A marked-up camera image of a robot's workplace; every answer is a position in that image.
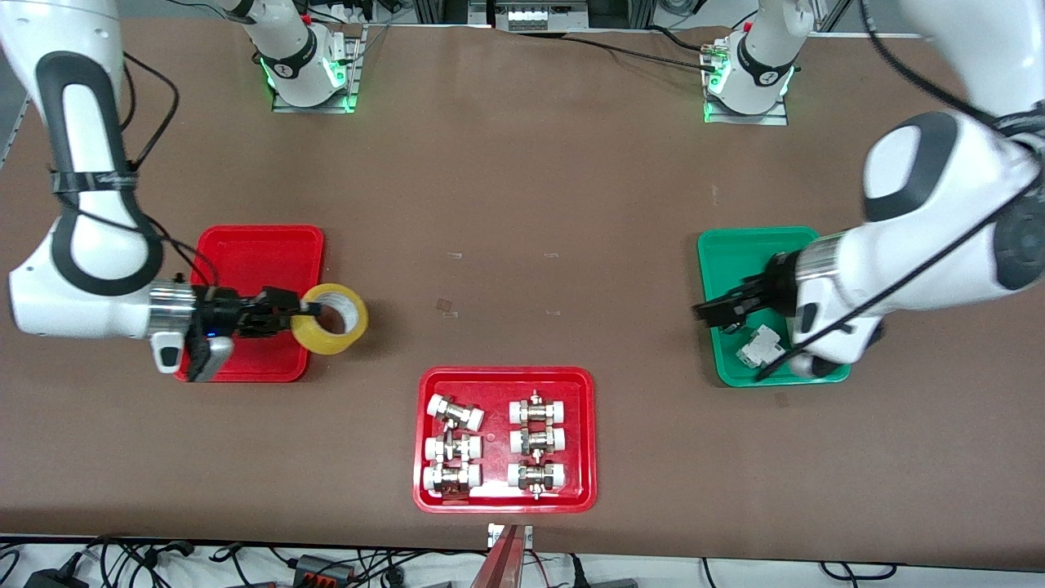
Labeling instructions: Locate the yellow tape roll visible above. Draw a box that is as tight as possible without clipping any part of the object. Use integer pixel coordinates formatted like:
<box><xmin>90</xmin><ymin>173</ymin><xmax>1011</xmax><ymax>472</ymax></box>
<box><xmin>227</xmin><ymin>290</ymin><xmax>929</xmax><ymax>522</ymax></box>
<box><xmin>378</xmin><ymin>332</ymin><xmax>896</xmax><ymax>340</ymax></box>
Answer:
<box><xmin>291</xmin><ymin>283</ymin><xmax>369</xmax><ymax>357</ymax></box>

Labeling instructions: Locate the green plastic tray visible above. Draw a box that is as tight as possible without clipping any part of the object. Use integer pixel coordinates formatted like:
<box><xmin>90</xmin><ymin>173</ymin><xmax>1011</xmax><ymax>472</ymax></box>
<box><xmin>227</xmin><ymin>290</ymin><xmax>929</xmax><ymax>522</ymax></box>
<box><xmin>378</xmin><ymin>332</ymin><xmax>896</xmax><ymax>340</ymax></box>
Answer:
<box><xmin>696</xmin><ymin>226</ymin><xmax>852</xmax><ymax>388</ymax></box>

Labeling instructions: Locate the empty-type plain red tray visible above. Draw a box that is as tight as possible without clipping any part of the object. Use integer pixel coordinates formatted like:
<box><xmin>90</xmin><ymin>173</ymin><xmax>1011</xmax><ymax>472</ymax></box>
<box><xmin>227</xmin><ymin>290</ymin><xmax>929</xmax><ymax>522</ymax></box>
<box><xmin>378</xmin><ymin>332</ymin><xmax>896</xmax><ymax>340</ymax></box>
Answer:
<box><xmin>171</xmin><ymin>225</ymin><xmax>325</xmax><ymax>383</ymax></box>

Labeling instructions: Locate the red tray holding fittings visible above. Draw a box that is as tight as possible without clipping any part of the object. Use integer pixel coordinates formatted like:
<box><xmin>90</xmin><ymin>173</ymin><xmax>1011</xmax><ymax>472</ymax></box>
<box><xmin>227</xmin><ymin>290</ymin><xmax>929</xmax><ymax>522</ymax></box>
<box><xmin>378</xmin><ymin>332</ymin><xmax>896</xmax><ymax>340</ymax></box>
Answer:
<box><xmin>412</xmin><ymin>366</ymin><xmax>598</xmax><ymax>515</ymax></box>

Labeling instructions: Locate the white circuit breaker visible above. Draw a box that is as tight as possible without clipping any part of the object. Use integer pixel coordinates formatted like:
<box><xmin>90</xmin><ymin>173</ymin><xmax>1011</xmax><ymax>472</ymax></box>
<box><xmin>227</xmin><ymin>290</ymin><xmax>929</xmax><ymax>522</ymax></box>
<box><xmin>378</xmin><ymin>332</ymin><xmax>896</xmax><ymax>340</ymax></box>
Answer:
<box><xmin>736</xmin><ymin>324</ymin><xmax>789</xmax><ymax>370</ymax></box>

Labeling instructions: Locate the tilted metal white pipe fitting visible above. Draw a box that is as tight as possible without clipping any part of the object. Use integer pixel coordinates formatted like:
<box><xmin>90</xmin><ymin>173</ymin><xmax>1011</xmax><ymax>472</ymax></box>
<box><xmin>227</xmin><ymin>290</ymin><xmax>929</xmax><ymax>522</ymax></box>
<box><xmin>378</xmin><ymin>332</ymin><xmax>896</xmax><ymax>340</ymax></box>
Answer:
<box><xmin>427</xmin><ymin>394</ymin><xmax>485</xmax><ymax>432</ymax></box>

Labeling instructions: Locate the black orange power adapter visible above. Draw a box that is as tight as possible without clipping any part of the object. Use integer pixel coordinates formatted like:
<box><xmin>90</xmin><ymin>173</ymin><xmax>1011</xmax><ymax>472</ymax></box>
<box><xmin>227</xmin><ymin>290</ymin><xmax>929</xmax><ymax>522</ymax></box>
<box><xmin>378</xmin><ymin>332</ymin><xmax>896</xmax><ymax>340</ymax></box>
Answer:
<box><xmin>292</xmin><ymin>554</ymin><xmax>354</xmax><ymax>586</ymax></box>

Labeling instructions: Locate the black plug adapter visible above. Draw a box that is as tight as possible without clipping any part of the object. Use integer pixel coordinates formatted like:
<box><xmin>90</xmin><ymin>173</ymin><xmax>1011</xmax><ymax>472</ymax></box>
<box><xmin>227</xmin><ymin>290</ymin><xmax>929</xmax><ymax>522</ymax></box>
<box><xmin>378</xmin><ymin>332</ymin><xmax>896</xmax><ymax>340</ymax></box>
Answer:
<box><xmin>24</xmin><ymin>565</ymin><xmax>89</xmax><ymax>588</ymax></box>

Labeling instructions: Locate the red metal bar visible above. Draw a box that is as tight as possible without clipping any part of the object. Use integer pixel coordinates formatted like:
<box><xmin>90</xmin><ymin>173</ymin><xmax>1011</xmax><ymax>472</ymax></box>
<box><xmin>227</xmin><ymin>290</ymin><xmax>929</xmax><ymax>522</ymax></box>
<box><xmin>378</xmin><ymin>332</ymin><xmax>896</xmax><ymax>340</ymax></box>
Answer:
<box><xmin>469</xmin><ymin>524</ymin><xmax>525</xmax><ymax>588</ymax></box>

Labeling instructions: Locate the white terminal block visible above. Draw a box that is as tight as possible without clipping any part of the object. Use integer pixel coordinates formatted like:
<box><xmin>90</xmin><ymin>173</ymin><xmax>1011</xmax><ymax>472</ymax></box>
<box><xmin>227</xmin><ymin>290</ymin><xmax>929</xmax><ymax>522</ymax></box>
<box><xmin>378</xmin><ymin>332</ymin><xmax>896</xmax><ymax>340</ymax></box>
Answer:
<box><xmin>494</xmin><ymin>0</ymin><xmax>589</xmax><ymax>32</ymax></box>

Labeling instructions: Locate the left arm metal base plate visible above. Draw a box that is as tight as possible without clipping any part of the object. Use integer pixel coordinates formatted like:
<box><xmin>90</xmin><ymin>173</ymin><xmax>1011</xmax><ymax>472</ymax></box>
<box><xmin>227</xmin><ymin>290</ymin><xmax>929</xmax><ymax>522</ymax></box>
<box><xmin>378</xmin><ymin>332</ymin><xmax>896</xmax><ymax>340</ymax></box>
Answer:
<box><xmin>704</xmin><ymin>41</ymin><xmax>790</xmax><ymax>126</ymax></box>

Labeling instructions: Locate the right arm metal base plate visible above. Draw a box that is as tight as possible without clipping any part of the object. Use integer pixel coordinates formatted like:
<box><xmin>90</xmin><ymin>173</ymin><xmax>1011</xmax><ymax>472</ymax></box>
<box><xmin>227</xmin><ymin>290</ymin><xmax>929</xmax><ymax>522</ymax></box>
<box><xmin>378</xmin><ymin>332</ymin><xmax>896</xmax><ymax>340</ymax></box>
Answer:
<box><xmin>272</xmin><ymin>24</ymin><xmax>365</xmax><ymax>114</ymax></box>

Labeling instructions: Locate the thin black table cable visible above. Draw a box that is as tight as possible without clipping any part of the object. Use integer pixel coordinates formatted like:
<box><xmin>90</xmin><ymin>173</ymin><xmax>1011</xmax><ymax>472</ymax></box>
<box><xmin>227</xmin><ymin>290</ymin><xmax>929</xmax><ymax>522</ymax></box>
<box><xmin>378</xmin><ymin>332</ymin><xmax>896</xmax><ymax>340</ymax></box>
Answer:
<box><xmin>510</xmin><ymin>31</ymin><xmax>719</xmax><ymax>73</ymax></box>

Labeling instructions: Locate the small white bracket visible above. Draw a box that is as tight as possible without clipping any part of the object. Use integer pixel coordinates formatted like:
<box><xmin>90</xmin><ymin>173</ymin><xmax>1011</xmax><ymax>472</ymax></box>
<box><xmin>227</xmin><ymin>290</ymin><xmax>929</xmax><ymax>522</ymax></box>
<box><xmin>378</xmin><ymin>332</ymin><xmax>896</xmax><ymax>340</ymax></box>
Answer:
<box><xmin>487</xmin><ymin>523</ymin><xmax>534</xmax><ymax>550</ymax></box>

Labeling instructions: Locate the aluminium frame post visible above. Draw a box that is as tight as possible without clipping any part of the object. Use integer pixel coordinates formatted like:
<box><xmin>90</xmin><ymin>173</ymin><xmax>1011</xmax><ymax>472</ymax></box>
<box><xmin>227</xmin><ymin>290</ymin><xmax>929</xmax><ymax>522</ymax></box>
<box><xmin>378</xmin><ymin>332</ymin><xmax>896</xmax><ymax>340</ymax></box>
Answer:
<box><xmin>412</xmin><ymin>0</ymin><xmax>491</xmax><ymax>25</ymax></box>

